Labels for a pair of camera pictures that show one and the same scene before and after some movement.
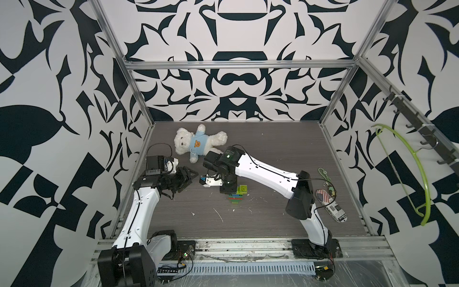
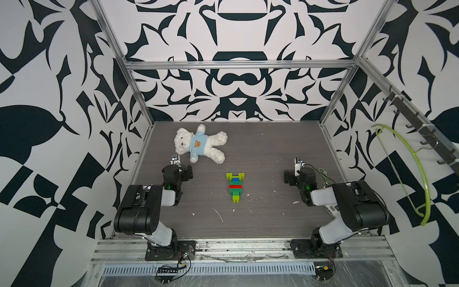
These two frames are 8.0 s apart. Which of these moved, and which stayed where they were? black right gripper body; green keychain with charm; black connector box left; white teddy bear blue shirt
Moved: black right gripper body
Stayed: black connector box left; white teddy bear blue shirt; green keychain with charm
